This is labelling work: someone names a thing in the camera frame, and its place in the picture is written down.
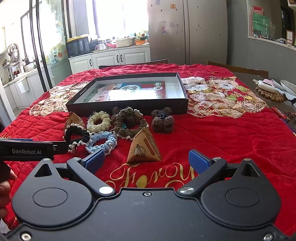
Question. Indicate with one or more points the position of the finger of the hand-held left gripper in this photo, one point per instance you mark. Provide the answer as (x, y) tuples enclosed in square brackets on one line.
[(22, 139), (61, 148)]

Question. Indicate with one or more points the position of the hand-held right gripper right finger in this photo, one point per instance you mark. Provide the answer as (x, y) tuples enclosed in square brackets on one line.
[(197, 162)]

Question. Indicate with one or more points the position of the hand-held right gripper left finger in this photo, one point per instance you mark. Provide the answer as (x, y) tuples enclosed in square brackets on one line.
[(94, 161)]

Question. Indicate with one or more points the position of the light blue knitted scrunchie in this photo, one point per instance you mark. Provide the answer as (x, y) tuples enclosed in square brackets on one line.
[(101, 144)]

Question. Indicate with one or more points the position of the black white-edged scrunchie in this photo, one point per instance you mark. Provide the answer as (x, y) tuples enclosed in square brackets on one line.
[(79, 136)]

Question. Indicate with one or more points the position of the brown triangular packet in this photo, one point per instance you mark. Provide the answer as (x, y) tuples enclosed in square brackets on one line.
[(142, 148), (73, 120)]

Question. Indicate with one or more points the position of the cream knitted scrunchie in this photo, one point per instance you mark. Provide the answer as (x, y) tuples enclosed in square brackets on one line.
[(99, 126)]

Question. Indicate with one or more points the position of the brown knitted scrunchie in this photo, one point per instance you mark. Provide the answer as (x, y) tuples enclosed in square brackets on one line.
[(133, 131)]

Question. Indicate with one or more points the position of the brown fuzzy hair clip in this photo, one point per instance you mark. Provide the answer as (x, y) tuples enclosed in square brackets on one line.
[(115, 110), (163, 124)]

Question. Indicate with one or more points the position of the black cardboard box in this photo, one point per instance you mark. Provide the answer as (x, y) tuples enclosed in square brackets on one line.
[(124, 109)]

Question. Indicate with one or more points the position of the person's left hand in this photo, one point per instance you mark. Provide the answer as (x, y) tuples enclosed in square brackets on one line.
[(5, 197)]

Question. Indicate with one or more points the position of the red printed blanket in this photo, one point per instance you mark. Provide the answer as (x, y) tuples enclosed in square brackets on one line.
[(219, 143)]

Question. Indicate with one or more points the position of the white hanging bin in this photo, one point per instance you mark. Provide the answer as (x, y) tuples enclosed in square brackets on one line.
[(23, 84)]

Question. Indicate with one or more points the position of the printed picture sheet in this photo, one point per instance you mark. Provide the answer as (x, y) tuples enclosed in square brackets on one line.
[(129, 91)]

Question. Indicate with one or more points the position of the metal bowls rack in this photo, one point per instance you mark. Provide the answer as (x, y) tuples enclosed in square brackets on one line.
[(13, 52)]

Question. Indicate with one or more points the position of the white kitchen cabinet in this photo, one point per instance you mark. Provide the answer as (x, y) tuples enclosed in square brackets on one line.
[(104, 60)]

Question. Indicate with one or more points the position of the black microwave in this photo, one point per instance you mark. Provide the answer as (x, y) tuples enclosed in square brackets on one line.
[(77, 47)]

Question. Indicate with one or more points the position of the short wooden chair back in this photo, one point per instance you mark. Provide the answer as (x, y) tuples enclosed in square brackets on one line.
[(242, 69)]

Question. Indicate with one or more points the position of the brown beaded trivet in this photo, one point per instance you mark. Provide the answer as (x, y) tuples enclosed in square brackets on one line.
[(277, 96)]

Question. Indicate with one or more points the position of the long wooden chair back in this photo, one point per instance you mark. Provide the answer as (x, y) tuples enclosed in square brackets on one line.
[(138, 63)]

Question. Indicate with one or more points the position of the white mug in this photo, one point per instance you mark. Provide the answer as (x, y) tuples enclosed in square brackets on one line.
[(99, 47)]

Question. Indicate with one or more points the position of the yellow lace cloth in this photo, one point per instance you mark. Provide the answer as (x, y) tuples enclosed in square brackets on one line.
[(77, 36)]

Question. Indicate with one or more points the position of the white plate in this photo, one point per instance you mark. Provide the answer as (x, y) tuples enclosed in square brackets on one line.
[(289, 87)]

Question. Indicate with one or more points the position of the white plastic basin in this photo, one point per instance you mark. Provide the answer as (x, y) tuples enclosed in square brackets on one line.
[(124, 42)]

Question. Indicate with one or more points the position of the orange box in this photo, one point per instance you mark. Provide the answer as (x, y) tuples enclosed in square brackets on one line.
[(140, 42)]

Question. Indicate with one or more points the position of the grey refrigerator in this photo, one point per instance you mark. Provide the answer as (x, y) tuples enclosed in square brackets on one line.
[(189, 34)]

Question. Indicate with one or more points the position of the pale plush toy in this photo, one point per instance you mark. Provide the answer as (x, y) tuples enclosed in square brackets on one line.
[(142, 34)]

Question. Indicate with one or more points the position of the cartoon figure fridge magnet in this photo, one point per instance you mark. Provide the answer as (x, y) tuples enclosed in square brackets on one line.
[(164, 30)]

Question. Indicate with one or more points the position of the green poster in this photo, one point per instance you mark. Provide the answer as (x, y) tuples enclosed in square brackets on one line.
[(260, 25)]

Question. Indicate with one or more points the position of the clear drinking glasses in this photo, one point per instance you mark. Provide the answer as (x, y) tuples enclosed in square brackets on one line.
[(272, 30)]

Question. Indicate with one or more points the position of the small brown framed card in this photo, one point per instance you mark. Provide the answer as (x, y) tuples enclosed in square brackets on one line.
[(290, 37)]

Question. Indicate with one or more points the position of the orange square fridge magnet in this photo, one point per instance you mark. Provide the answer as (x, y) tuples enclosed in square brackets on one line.
[(172, 6)]

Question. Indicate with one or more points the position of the red paper box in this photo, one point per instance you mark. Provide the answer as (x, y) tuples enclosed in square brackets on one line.
[(257, 10)]

